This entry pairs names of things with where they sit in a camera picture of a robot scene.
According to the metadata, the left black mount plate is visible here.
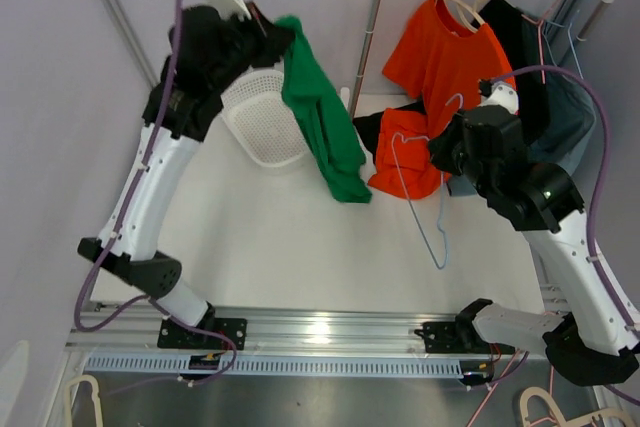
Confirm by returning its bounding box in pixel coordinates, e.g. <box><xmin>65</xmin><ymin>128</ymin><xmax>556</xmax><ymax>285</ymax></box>
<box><xmin>157</xmin><ymin>317</ymin><xmax>247</xmax><ymax>350</ymax></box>

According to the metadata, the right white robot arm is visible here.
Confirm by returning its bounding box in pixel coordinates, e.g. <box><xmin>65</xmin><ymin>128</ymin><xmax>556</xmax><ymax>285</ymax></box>
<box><xmin>428</xmin><ymin>105</ymin><xmax>639</xmax><ymax>386</ymax></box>

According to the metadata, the right black mount plate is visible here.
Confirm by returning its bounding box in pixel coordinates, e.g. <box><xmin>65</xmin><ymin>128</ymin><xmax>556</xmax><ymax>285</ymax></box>
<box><xmin>413</xmin><ymin>321</ymin><xmax>515</xmax><ymax>354</ymax></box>

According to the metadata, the beige hanger floor left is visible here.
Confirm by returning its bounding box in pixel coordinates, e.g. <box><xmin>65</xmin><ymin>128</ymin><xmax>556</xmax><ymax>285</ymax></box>
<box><xmin>62</xmin><ymin>374</ymin><xmax>105</xmax><ymax>427</ymax></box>

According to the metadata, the black mount plate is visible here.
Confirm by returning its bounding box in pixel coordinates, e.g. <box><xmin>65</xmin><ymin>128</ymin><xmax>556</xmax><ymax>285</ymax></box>
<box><xmin>157</xmin><ymin>317</ymin><xmax>247</xmax><ymax>350</ymax></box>
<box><xmin>413</xmin><ymin>321</ymin><xmax>515</xmax><ymax>354</ymax></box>

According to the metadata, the light blue wire hanger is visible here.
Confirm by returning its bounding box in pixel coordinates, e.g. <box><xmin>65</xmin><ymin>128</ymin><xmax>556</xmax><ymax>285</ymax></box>
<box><xmin>390</xmin><ymin>92</ymin><xmax>466</xmax><ymax>271</ymax></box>

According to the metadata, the orange t shirt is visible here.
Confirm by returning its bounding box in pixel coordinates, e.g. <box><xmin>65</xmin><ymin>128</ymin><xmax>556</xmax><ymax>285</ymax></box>
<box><xmin>368</xmin><ymin>0</ymin><xmax>511</xmax><ymax>200</ymax></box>

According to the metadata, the grey blue t shirt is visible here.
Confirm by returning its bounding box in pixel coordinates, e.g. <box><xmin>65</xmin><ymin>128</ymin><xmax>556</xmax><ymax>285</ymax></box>
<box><xmin>446</xmin><ymin>14</ymin><xmax>598</xmax><ymax>197</ymax></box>

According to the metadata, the pink wire hanger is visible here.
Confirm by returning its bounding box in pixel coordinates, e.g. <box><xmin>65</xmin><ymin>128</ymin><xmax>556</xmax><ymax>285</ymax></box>
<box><xmin>521</xmin><ymin>0</ymin><xmax>562</xmax><ymax>65</ymax></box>

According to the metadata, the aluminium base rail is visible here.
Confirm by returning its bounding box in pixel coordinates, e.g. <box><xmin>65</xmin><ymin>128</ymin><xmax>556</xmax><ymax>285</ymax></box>
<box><xmin>67</xmin><ymin>301</ymin><xmax>487</xmax><ymax>358</ymax></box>

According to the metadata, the beige hanger on floor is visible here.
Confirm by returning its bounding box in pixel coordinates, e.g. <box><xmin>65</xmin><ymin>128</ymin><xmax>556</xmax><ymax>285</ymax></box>
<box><xmin>518</xmin><ymin>387</ymin><xmax>636</xmax><ymax>427</ymax></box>

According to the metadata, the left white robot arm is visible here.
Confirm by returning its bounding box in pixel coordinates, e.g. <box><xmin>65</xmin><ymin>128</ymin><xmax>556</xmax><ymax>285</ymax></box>
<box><xmin>76</xmin><ymin>5</ymin><xmax>295</xmax><ymax>348</ymax></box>

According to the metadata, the white slotted cable duct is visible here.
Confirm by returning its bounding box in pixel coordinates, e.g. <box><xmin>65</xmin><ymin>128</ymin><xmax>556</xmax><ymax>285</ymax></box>
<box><xmin>85</xmin><ymin>353</ymin><xmax>463</xmax><ymax>379</ymax></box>

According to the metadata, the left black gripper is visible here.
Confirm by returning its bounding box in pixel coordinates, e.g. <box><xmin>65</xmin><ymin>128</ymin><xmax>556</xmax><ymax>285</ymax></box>
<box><xmin>208</xmin><ymin>1</ymin><xmax>295</xmax><ymax>95</ymax></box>

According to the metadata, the green t shirt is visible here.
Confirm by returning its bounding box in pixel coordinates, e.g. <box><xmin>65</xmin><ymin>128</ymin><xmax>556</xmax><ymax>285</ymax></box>
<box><xmin>275</xmin><ymin>15</ymin><xmax>372</xmax><ymax>204</ymax></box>

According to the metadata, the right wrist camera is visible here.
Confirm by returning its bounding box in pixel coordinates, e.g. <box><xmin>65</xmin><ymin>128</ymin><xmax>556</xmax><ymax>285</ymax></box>
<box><xmin>479</xmin><ymin>80</ymin><xmax>519</xmax><ymax>115</ymax></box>

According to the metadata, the black t shirt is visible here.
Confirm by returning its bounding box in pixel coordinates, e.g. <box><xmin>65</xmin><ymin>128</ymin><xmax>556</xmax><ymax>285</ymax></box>
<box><xmin>352</xmin><ymin>0</ymin><xmax>553</xmax><ymax>153</ymax></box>

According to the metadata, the pink hanger on floor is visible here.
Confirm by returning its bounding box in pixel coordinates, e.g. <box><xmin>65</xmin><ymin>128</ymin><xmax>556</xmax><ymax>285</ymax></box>
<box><xmin>467</xmin><ymin>310</ymin><xmax>561</xmax><ymax>427</ymax></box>

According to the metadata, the white plastic basket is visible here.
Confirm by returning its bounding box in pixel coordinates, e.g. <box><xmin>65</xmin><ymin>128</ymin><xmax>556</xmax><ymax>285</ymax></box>
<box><xmin>221</xmin><ymin>69</ymin><xmax>310</xmax><ymax>174</ymax></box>

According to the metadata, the beige wooden hanger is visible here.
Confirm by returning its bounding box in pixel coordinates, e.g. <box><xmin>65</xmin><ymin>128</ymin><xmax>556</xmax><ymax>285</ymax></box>
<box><xmin>443</xmin><ymin>0</ymin><xmax>488</xmax><ymax>33</ymax></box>

